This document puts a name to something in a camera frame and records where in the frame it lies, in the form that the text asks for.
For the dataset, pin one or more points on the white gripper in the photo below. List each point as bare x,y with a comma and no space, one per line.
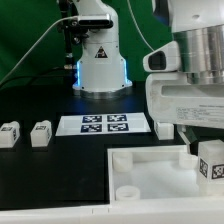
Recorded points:
171,99

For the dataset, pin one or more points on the white square tabletop part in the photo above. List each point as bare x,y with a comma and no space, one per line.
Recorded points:
155,173

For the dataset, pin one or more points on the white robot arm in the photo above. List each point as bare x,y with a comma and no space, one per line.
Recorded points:
196,51

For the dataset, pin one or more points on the white L-shaped obstacle fence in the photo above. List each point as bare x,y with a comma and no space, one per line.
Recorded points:
201,210

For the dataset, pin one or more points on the white marker base plate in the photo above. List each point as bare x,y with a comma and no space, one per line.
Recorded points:
98,124

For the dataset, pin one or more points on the black camera on stand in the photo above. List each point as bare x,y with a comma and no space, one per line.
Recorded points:
78,17

